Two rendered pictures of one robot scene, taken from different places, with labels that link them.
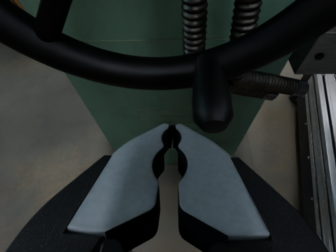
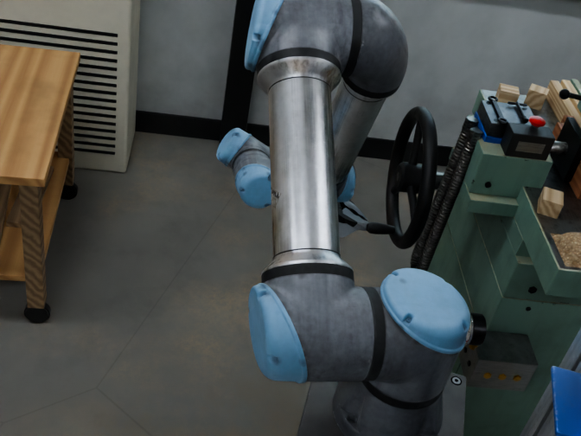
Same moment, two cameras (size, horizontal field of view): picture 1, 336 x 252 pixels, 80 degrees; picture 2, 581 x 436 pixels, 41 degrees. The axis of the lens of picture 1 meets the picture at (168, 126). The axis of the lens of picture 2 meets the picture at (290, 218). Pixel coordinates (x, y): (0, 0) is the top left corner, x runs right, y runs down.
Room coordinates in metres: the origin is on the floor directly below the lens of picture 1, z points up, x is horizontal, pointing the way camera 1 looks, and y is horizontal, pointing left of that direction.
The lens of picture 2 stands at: (-0.40, -1.21, 1.66)
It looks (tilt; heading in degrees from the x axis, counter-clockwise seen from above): 38 degrees down; 76
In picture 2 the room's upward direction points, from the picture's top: 12 degrees clockwise
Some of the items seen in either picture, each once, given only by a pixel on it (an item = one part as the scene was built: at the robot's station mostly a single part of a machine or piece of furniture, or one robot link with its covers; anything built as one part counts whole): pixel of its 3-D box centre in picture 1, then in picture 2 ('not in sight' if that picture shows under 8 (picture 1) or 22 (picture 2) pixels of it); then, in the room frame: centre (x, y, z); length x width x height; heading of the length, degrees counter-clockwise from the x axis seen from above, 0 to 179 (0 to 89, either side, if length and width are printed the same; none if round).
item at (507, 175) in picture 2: not in sight; (501, 157); (0.27, -0.06, 0.91); 0.15 x 0.14 x 0.09; 84
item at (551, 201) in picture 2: not in sight; (550, 202); (0.32, -0.20, 0.92); 0.04 x 0.04 x 0.03; 65
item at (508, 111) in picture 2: not in sight; (513, 125); (0.27, -0.06, 0.99); 0.13 x 0.11 x 0.06; 84
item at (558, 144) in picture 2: not in sight; (553, 147); (0.37, -0.07, 0.95); 0.09 x 0.07 x 0.09; 84
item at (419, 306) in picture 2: not in sight; (411, 330); (-0.06, -0.58, 0.98); 0.13 x 0.12 x 0.14; 1
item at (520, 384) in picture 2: (320, 33); (496, 361); (0.30, -0.28, 0.58); 0.12 x 0.08 x 0.08; 174
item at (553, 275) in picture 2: not in sight; (535, 180); (0.36, -0.06, 0.87); 0.61 x 0.30 x 0.06; 84
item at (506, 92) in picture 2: not in sight; (507, 97); (0.36, 0.17, 0.92); 0.04 x 0.04 x 0.04; 73
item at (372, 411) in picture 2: not in sight; (394, 390); (-0.05, -0.58, 0.87); 0.15 x 0.15 x 0.10
